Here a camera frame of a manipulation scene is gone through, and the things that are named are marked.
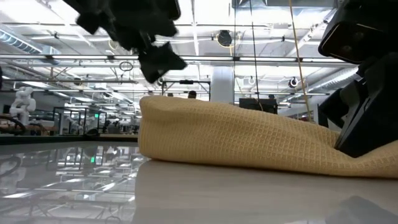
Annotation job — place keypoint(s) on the black monitor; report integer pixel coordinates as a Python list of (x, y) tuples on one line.
[(258, 105)]

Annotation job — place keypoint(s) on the black frame stand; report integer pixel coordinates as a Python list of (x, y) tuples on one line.
[(186, 82)]

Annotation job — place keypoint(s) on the white robot figure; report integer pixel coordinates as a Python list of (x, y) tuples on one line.
[(21, 102)]

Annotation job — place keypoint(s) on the orange waffle-weave towel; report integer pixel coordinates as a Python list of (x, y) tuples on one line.
[(248, 140)]

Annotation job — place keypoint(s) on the black frame enclosure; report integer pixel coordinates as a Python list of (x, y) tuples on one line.
[(71, 107)]

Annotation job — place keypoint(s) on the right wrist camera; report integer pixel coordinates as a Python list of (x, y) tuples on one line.
[(354, 34)]

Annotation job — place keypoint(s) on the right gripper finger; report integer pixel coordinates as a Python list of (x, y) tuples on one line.
[(370, 124), (334, 107)]

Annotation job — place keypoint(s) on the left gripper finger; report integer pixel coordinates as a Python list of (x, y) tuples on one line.
[(160, 62)]

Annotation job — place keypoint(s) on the person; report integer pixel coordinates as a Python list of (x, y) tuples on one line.
[(192, 94)]

